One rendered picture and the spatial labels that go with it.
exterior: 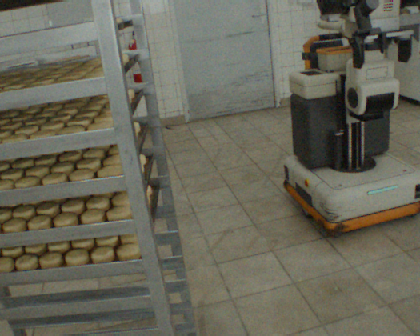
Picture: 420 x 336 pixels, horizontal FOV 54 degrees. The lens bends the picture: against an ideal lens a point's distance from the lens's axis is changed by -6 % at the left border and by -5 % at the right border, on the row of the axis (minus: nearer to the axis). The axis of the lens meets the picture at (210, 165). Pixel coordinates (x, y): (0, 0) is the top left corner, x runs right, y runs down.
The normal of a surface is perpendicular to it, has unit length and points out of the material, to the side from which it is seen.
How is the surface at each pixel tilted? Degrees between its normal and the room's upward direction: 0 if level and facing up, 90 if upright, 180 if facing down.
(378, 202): 90
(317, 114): 90
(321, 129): 90
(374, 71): 98
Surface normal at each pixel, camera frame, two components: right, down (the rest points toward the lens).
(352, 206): 0.22, 0.33
